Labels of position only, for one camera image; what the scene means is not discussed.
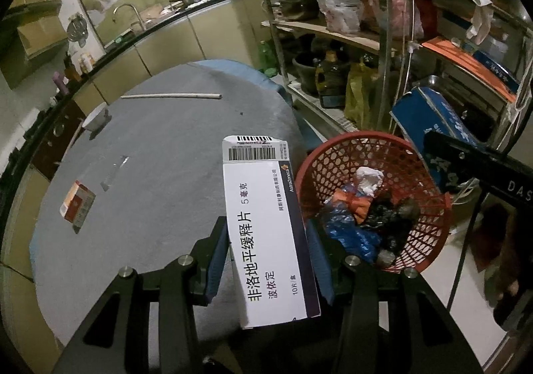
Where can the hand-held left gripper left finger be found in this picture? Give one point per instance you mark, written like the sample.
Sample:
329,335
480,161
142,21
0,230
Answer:
216,257

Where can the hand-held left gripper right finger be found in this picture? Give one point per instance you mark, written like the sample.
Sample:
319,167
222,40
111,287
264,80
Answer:
321,270

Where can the blue plastic bag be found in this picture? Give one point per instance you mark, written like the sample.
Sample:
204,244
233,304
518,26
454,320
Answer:
349,232

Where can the white medicine box purple stripe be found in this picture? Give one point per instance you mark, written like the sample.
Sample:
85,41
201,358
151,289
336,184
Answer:
266,240

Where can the orange wrapper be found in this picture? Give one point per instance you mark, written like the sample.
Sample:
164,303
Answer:
358,205

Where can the black plastic bag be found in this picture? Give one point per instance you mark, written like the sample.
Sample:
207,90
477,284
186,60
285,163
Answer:
391,216

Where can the white tissue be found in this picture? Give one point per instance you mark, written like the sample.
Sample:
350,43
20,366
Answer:
368,180

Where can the red plastic basket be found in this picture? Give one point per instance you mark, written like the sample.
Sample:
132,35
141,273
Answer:
333,157

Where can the blue cardboard box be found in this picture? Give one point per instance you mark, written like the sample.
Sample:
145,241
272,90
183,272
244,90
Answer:
437,116

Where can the person's dark clothing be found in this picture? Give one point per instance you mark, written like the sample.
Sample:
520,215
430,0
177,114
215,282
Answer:
516,253

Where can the orange flat carton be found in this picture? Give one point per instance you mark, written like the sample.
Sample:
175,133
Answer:
458,57

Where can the grey tablecloth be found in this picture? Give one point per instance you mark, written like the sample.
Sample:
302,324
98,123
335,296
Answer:
166,149

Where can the clear plastic wrapper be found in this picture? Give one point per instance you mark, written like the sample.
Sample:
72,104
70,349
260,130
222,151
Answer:
113,174

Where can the yellow plastic bag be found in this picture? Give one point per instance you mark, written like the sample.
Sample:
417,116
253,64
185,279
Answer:
360,97

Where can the hanging white cloth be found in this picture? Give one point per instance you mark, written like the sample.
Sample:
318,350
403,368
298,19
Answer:
479,12

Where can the red and white small box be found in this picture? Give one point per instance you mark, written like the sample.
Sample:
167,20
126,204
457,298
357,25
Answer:
75,201

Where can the long white stick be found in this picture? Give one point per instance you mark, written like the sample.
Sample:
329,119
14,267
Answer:
170,96

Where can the metal storage rack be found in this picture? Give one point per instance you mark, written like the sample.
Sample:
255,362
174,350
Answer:
385,24

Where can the cooking oil bottle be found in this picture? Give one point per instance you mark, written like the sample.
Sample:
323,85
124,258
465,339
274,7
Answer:
330,76

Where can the red plastic bag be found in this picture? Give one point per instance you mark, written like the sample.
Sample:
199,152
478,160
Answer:
395,12

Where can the white bowl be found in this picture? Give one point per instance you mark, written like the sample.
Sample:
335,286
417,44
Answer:
95,121

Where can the blue table cover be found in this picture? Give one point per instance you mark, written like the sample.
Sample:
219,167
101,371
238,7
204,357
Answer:
266,80

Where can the dark basin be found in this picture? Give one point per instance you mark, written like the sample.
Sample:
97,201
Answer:
306,72

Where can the brown cabinet front with knobs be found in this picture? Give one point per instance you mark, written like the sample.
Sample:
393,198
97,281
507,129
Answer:
54,136

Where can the green bottle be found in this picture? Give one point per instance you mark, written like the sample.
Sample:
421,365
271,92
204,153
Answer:
267,57

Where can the white plastic bag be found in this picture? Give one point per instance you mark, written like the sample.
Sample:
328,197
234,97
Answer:
339,7

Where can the beige kitchen counter cabinets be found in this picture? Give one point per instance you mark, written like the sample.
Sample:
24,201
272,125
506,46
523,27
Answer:
200,32

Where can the seasoning bottles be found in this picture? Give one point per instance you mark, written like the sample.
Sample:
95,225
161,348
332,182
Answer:
86,64

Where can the purple bottle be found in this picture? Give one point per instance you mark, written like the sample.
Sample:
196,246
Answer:
60,82

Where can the lidded pot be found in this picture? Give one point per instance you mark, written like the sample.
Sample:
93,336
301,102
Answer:
296,3

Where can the hanging metal strainer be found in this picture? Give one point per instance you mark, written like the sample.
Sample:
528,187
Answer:
77,29

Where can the metal faucet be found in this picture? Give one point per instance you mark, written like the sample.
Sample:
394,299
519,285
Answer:
125,4

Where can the open beige wall cabinet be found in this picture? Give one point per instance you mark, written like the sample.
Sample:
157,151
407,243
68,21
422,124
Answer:
41,30

